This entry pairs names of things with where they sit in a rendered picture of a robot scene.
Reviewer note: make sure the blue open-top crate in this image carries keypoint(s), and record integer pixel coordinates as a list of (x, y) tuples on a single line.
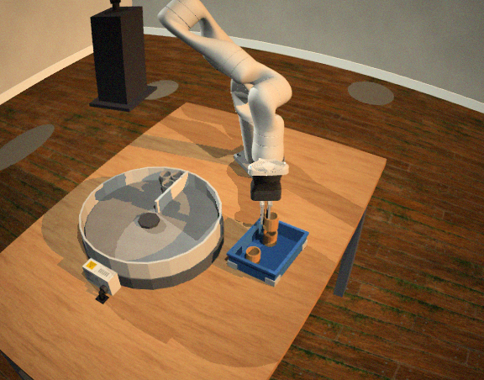
[(273, 260)]

